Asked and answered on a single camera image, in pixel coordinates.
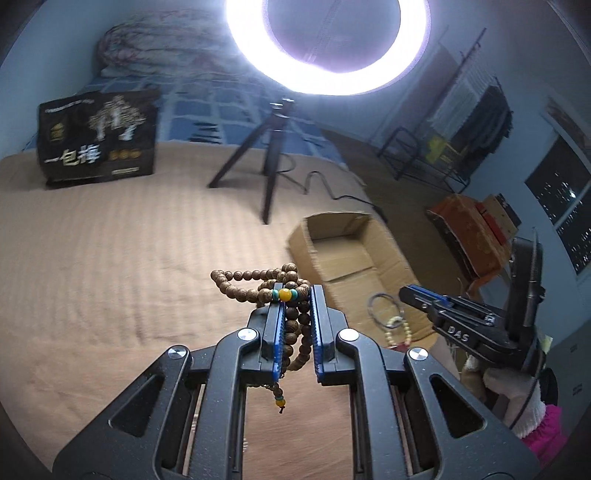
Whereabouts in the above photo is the cream bead bracelet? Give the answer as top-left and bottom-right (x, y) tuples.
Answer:
(383, 315), (413, 349)

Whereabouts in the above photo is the dark blue bangle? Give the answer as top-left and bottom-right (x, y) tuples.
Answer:
(367, 292), (405, 331)

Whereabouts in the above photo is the brown wooden bead necklace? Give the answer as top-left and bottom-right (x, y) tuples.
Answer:
(209, 262), (314, 414)

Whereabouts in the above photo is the plush toy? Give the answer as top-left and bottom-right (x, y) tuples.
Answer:
(461, 355), (546, 439)

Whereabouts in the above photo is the orange covered furniture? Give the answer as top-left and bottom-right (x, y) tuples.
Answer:
(426, 194), (511, 288)

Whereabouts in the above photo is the cardboard box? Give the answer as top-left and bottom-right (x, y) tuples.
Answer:
(287, 212), (419, 347)

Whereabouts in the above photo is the black clothes rack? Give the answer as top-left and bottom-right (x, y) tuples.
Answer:
(377, 29), (513, 193)

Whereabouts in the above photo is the black tripod stand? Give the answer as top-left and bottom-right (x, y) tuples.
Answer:
(207, 97), (298, 226)

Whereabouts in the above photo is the blue checked bedsheet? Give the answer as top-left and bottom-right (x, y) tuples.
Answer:
(81, 75), (345, 165)

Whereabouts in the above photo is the black snack bag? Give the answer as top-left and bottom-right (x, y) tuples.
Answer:
(36, 89), (160, 187)

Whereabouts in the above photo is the folded floral quilt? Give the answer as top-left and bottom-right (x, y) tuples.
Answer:
(97, 9), (249, 79)

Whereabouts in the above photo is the black power cable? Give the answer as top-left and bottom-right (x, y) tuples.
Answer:
(276, 154), (389, 222)

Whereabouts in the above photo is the white ring light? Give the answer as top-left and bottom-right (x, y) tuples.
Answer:
(224, 0), (431, 96)

